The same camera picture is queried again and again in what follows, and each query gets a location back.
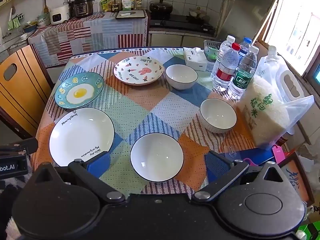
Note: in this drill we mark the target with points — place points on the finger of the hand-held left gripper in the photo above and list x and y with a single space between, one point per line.
22 143

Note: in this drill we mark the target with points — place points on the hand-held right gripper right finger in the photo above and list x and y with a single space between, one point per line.
217 165

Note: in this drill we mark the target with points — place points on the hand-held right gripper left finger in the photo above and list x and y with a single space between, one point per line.
100 161

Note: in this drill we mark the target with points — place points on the white black-rimmed bowl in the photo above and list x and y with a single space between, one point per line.
217 115
181 76
156 155

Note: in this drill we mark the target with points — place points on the pink scissors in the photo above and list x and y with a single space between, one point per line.
248 161

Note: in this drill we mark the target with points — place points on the large white black-rimmed plate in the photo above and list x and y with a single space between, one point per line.
80 135

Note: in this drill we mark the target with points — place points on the dark blue notebook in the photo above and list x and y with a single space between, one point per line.
252 155

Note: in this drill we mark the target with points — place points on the wooden chair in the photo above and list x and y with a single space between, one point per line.
22 90

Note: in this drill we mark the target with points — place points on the pink card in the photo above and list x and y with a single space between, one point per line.
277 153

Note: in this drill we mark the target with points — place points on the blue fried egg plate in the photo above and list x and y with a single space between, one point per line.
77 92

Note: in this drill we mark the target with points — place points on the clear bag of rice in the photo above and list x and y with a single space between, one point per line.
265 110

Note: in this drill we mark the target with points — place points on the printed cardboard box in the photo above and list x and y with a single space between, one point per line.
297 177

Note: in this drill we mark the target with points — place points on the green label water bottle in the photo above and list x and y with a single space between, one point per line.
243 80

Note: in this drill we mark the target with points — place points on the red label water bottle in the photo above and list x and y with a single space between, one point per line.
223 75

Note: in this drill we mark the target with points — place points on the pink rabbit print plate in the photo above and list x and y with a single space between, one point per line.
138 71

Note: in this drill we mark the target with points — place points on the white tissue pack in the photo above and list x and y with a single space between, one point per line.
195 60

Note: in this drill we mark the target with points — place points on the grey plastic basket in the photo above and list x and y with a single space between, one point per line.
210 51

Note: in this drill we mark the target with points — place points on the blue cap water bottle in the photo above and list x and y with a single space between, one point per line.
243 50

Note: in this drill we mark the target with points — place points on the green rag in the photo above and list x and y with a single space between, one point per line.
13 23

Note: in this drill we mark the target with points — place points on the clear label water bottle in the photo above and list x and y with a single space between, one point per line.
226 43

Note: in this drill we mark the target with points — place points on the striped patchwork counter cloth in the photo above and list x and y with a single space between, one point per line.
82 35

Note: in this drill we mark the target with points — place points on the white enamel pot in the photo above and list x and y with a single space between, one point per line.
43 20

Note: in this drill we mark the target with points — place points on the counter cabinet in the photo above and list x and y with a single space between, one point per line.
175 40

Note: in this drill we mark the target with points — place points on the white toaster appliance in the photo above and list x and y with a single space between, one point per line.
58 15

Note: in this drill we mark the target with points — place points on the wooden spatula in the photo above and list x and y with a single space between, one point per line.
45 5

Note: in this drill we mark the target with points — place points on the black gas stove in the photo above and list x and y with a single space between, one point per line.
180 23

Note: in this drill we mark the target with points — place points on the black electric pressure cooker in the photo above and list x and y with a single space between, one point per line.
82 7

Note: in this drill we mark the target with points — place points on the kitchen knife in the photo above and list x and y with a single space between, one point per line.
127 13

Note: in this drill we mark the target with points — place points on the black-edged cutting board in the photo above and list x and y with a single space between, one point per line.
138 13

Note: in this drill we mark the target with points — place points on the white pot with lid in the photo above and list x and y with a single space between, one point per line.
197 13

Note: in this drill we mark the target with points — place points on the green seasoning packet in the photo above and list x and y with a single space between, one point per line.
105 5

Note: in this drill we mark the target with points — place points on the dark sauce bottle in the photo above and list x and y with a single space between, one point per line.
115 5

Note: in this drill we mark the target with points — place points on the cooking oil bottle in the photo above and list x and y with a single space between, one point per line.
139 1
123 1
130 0

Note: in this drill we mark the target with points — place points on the window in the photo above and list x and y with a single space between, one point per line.
297 25

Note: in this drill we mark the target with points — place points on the black wok with lid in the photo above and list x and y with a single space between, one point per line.
161 10

